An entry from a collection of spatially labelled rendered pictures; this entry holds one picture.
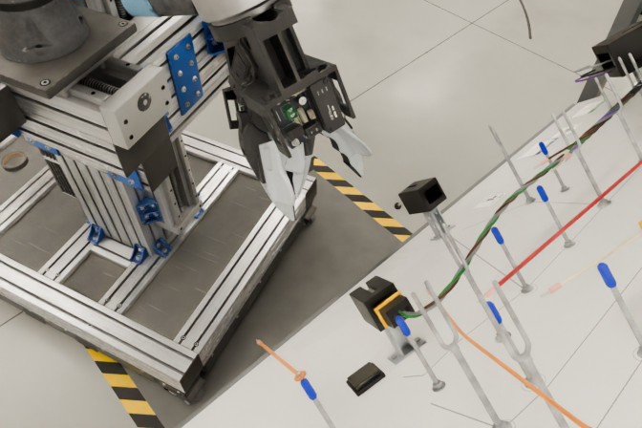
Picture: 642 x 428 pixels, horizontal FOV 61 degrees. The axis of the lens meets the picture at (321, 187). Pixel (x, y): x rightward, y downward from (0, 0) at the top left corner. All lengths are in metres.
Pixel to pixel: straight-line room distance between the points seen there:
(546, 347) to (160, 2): 0.66
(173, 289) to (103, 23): 0.96
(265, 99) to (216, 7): 0.08
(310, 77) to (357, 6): 2.96
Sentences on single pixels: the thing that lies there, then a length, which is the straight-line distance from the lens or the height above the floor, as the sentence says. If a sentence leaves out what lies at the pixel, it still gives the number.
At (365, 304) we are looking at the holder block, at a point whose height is 1.17.
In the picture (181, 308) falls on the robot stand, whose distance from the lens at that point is 1.76.
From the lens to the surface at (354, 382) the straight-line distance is 0.67.
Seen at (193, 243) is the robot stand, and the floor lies 0.21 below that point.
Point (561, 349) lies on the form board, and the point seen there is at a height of 1.24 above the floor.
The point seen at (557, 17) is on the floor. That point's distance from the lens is 3.56.
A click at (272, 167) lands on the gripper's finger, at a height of 1.33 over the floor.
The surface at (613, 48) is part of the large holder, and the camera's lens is 1.09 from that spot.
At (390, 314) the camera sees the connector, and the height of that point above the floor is 1.18.
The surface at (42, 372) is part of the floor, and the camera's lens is 2.06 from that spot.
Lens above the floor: 1.71
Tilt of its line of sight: 49 degrees down
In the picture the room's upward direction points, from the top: straight up
